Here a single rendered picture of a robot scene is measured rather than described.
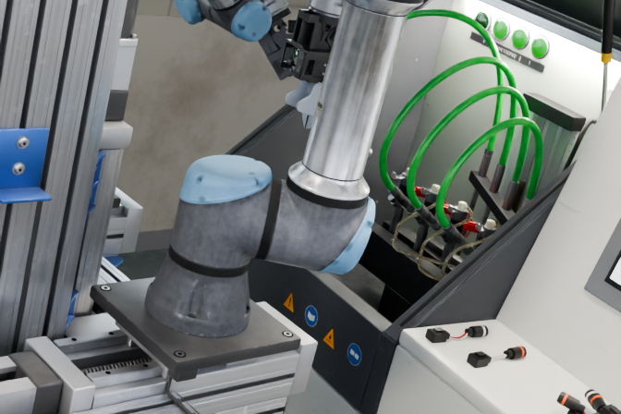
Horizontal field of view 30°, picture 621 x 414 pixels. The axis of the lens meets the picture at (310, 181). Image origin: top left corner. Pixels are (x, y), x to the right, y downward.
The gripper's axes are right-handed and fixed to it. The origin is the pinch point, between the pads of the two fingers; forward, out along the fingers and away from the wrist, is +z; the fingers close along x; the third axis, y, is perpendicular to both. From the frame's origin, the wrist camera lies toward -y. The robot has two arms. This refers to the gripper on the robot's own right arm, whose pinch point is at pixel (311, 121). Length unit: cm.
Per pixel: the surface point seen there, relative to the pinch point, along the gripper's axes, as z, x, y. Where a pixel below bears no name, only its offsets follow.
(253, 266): 34.4, -10.0, -2.8
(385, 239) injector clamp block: 23.7, 1.6, -24.0
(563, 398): 20, 62, -11
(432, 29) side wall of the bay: -11, -33, -53
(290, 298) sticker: 34.2, 3.5, -2.7
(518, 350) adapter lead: 22, 46, -17
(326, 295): 28.3, 13.0, -2.8
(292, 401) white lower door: 52, 12, -3
